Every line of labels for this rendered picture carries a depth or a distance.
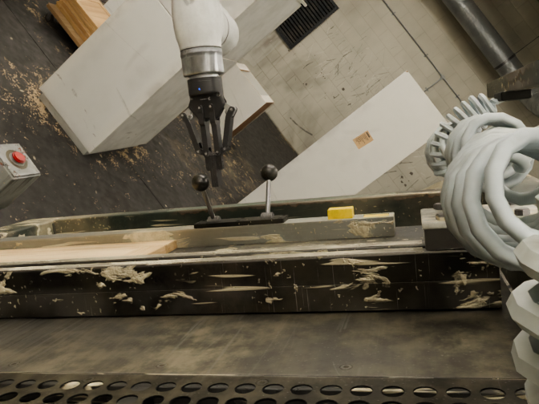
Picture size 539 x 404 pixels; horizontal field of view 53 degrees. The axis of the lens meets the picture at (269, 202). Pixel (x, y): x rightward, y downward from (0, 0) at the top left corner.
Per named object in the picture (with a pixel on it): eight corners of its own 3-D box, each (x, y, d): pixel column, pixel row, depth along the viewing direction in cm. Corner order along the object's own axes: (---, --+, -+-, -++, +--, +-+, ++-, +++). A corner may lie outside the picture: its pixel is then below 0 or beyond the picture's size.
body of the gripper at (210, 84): (228, 76, 120) (233, 118, 121) (192, 81, 122) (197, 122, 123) (216, 73, 113) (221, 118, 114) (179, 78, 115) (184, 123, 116)
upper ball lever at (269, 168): (261, 225, 116) (263, 169, 121) (278, 224, 115) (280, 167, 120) (256, 220, 113) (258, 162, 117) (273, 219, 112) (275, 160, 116)
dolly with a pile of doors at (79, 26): (78, 22, 508) (99, -1, 499) (111, 65, 508) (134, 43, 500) (36, 11, 449) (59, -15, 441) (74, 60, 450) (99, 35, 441)
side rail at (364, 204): (70, 252, 160) (65, 216, 159) (464, 231, 131) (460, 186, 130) (58, 257, 154) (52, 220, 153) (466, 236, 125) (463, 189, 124)
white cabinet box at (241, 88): (200, 103, 663) (245, 64, 642) (229, 140, 663) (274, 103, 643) (187, 103, 620) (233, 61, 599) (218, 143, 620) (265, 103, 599)
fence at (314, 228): (7, 252, 135) (4, 237, 135) (395, 231, 110) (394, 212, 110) (-8, 258, 131) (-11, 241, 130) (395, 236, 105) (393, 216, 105)
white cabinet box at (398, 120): (242, 201, 565) (406, 73, 506) (277, 245, 565) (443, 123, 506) (224, 212, 507) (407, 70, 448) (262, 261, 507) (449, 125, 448)
